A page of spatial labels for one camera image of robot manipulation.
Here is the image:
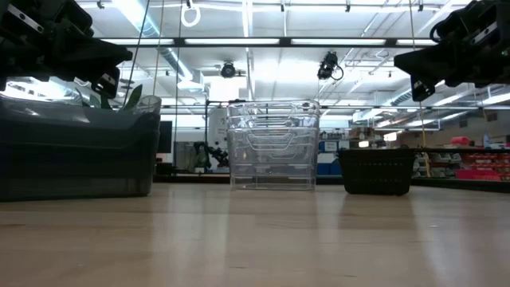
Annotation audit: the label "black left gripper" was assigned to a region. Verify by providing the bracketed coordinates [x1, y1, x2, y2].
[0, 0, 134, 100]

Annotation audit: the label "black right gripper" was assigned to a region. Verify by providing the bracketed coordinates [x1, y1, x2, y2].
[394, 0, 510, 103]

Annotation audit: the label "black perforated plastic basket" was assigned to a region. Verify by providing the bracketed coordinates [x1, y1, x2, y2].
[337, 150, 418, 158]
[338, 153, 416, 196]
[337, 147, 418, 155]

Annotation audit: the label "clear plastic basket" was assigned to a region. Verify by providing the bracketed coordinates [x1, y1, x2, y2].
[227, 115, 320, 191]
[226, 99, 321, 176]

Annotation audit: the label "shelf with red bins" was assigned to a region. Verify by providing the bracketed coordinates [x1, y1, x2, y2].
[414, 135, 510, 183]

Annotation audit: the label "black background screen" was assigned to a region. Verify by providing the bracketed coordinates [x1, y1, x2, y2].
[157, 120, 174, 155]

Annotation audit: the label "blue boxes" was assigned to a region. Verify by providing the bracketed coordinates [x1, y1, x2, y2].
[316, 140, 342, 176]

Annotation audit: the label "overhead light bar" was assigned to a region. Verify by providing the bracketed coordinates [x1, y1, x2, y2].
[99, 37, 439, 49]

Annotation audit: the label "white hanging ring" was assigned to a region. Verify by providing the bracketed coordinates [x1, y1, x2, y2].
[180, 0, 202, 28]

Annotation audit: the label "black hanging camera with cable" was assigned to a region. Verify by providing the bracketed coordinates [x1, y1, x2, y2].
[317, 50, 344, 81]

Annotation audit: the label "black aluminium table frame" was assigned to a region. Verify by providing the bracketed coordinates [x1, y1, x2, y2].
[153, 173, 510, 193]

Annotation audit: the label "black round hanging camera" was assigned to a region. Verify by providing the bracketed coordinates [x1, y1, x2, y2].
[220, 61, 237, 79]

